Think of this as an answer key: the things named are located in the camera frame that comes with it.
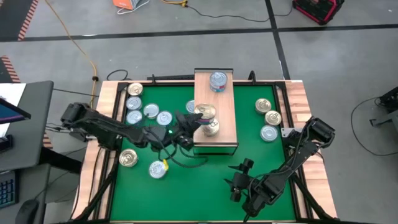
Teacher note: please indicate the wooden shelf black metal frame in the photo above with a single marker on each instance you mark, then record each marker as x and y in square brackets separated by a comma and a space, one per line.
[227, 109]

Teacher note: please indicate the silver can white green label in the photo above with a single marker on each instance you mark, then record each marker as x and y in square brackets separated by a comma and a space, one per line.
[268, 133]

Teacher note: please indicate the black equipment stand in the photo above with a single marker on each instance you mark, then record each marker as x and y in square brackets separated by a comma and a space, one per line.
[388, 99]

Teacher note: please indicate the red labelled tuna can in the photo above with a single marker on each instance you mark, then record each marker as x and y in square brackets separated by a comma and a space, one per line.
[218, 78]

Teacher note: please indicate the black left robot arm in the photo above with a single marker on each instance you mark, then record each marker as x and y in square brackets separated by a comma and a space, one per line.
[102, 127]

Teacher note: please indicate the black table clamp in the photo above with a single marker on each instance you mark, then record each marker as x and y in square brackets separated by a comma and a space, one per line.
[252, 76]

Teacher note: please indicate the grey low desk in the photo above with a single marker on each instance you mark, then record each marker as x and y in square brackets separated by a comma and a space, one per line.
[37, 186]

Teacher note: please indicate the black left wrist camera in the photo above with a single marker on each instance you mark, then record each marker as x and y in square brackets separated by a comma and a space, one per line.
[186, 143]

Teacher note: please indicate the dark desk monitor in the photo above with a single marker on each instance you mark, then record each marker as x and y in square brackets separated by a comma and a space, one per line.
[9, 112]

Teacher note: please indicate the red and black case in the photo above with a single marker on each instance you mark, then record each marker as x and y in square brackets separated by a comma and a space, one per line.
[317, 9]

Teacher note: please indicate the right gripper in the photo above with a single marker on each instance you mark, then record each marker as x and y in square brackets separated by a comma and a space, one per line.
[244, 185]

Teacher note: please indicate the black bar behind table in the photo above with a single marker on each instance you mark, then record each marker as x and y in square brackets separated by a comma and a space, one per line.
[168, 77]

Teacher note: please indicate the black keyboard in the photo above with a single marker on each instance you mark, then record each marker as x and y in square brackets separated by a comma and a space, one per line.
[7, 189]

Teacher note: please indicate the black computer mouse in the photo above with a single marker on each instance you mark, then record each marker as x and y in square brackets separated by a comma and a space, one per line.
[27, 213]

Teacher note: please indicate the black desk device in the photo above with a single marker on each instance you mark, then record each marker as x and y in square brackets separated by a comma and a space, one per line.
[5, 143]

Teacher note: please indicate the blue and pink labelled can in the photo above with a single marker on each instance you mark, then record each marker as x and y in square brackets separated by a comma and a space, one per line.
[212, 129]
[206, 111]

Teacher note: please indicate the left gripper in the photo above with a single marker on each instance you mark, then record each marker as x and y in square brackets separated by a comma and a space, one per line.
[163, 137]

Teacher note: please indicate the white paper sheet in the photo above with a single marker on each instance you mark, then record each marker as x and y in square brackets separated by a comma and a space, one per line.
[11, 91]

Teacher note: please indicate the olive green tuna can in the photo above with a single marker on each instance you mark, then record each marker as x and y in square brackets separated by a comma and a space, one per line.
[157, 170]

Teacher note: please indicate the gold lid blue label can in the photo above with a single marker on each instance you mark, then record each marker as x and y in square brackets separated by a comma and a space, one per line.
[263, 105]
[273, 118]

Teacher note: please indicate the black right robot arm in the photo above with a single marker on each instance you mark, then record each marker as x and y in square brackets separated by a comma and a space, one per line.
[292, 161]

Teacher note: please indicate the orange box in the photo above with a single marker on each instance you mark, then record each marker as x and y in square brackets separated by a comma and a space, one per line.
[124, 3]

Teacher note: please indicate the black mat orange striped edge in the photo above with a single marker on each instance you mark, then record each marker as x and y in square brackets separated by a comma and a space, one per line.
[12, 15]
[9, 67]

